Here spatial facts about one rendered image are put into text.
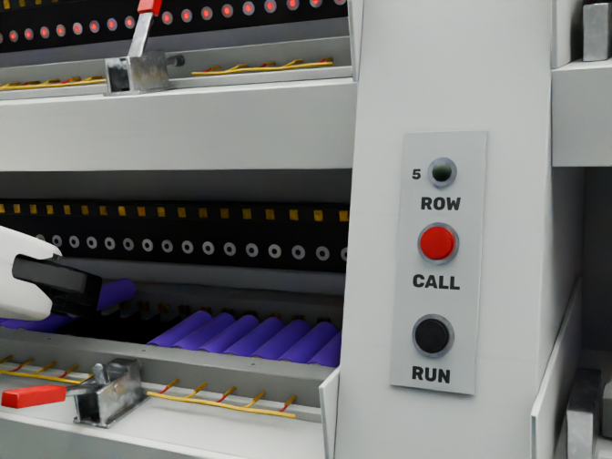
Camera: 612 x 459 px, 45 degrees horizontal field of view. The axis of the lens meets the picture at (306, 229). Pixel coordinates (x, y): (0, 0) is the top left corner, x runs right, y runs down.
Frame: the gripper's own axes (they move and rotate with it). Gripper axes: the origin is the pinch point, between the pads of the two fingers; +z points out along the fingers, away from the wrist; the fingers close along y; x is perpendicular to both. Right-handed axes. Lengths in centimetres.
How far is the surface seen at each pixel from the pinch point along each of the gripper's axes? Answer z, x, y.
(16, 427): -5.5, -9.4, 3.9
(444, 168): -9.0, 6.0, 30.1
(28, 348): -1.9, -4.4, -0.3
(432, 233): -8.5, 3.0, 29.6
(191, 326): 4.1, -1.2, 8.8
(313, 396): -1.6, -5.0, 21.7
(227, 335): 2.9, -1.7, 12.7
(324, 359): 1.2, -2.7, 20.8
